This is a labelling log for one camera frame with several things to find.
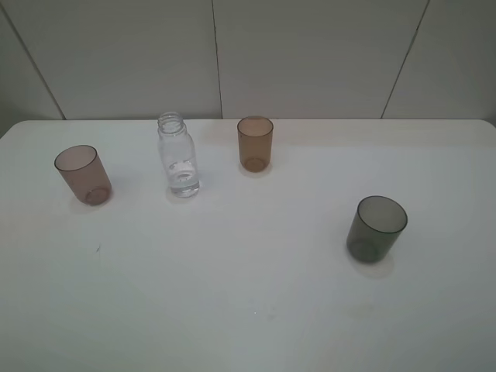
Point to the orange translucent plastic cup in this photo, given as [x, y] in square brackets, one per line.
[255, 134]

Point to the grey translucent plastic cup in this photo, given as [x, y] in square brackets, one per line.
[376, 226]

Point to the pink translucent plastic cup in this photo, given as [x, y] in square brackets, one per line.
[80, 166]

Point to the clear plastic water bottle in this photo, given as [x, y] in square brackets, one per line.
[177, 153]

